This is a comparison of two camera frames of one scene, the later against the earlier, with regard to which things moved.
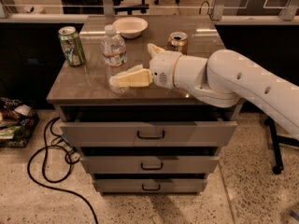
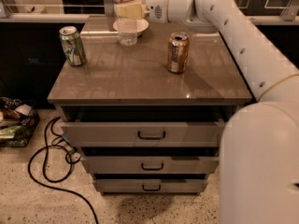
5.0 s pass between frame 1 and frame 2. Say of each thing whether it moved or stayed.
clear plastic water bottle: moved
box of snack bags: stayed
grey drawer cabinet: stayed
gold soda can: stayed
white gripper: moved
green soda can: stayed
